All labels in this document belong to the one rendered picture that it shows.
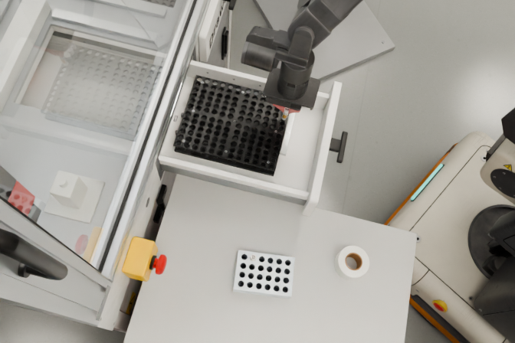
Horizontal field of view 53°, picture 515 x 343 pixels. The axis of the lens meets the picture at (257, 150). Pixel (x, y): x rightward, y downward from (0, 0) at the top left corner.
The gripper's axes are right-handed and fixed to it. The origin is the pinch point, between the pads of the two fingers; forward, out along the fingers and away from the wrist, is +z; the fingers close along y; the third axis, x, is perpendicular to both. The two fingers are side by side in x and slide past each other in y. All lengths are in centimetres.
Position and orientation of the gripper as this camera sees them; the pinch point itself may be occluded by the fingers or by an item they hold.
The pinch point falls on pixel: (287, 108)
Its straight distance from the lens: 109.8
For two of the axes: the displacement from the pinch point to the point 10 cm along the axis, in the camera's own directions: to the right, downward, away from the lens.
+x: 2.7, -8.8, 3.9
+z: -0.5, 3.9, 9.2
